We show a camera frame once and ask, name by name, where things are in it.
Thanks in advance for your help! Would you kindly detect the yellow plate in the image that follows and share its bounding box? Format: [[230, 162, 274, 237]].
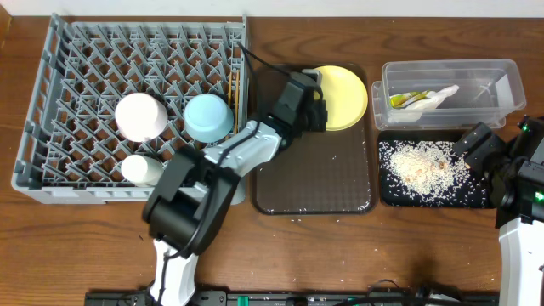
[[316, 65, 368, 131]]

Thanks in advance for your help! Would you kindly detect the white napkin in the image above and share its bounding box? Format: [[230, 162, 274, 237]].
[[388, 85, 460, 123]]

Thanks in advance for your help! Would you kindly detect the light blue bowl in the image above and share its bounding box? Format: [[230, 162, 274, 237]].
[[184, 93, 234, 143]]

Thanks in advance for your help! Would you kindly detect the green orange snack wrapper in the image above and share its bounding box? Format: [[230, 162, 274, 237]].
[[389, 90, 429, 109]]

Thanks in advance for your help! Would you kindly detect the white saucer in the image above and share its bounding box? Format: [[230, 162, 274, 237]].
[[115, 93, 168, 142]]

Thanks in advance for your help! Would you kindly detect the white cup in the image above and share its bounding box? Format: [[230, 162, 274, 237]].
[[121, 155, 164, 187]]

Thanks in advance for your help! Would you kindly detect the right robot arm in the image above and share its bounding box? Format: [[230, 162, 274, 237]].
[[454, 116, 543, 306]]

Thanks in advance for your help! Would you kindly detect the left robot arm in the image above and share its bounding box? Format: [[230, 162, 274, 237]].
[[142, 69, 327, 305]]

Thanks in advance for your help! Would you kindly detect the black waste tray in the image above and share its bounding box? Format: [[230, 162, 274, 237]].
[[377, 129, 502, 210]]

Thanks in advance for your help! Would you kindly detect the clear plastic bin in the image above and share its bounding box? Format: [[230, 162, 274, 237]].
[[371, 59, 526, 131]]

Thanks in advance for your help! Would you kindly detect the dark brown serving tray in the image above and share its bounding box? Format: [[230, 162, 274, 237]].
[[250, 63, 377, 216]]

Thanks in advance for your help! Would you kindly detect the spilled rice pile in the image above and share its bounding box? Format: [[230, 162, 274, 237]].
[[378, 139, 490, 208]]

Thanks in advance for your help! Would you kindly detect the left black cable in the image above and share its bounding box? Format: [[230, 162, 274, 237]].
[[148, 42, 294, 306]]

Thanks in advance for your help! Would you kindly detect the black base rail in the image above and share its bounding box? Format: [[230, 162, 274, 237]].
[[83, 281, 499, 306]]

